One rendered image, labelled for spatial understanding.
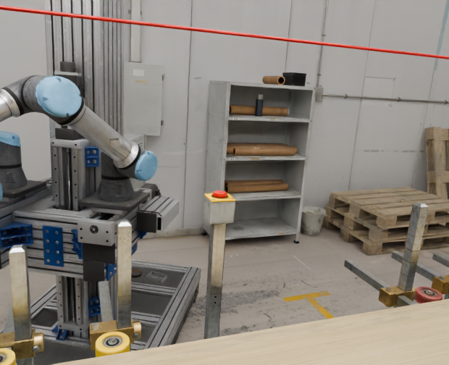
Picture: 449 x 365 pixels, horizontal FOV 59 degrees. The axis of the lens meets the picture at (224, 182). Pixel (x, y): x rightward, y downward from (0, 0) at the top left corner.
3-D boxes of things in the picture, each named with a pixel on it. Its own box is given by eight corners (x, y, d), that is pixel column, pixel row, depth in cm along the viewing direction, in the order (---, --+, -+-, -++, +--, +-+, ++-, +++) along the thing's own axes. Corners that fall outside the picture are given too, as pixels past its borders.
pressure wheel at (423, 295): (437, 320, 134) (443, 289, 131) (436, 332, 127) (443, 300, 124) (410, 312, 137) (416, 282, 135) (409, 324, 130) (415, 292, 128)
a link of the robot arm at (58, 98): (141, 156, 165) (34, 66, 123) (166, 161, 156) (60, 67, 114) (127, 180, 161) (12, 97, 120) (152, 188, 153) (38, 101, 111)
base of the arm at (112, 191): (106, 190, 174) (106, 168, 172) (139, 193, 172) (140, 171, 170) (90, 199, 160) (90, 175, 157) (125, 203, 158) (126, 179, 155)
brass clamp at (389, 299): (376, 299, 146) (379, 287, 144) (405, 295, 150) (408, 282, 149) (388, 308, 140) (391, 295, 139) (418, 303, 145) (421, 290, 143)
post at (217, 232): (200, 353, 124) (208, 217, 113) (215, 350, 126) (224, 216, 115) (204, 363, 120) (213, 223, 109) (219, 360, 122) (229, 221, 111)
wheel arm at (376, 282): (342, 268, 169) (344, 258, 168) (350, 267, 170) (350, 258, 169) (424, 326, 130) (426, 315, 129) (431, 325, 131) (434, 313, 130)
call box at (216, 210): (203, 219, 114) (203, 193, 112) (225, 217, 117) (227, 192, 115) (210, 227, 108) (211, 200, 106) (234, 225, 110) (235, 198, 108)
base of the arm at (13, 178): (3, 179, 181) (2, 158, 178) (34, 182, 179) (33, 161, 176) (-21, 187, 166) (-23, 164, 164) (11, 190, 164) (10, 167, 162)
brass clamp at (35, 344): (-13, 350, 102) (-15, 334, 101) (44, 342, 107) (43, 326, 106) (-18, 366, 97) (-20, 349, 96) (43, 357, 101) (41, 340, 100)
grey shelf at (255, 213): (201, 234, 411) (209, 80, 373) (277, 227, 443) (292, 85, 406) (216, 251, 370) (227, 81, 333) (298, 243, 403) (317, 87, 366)
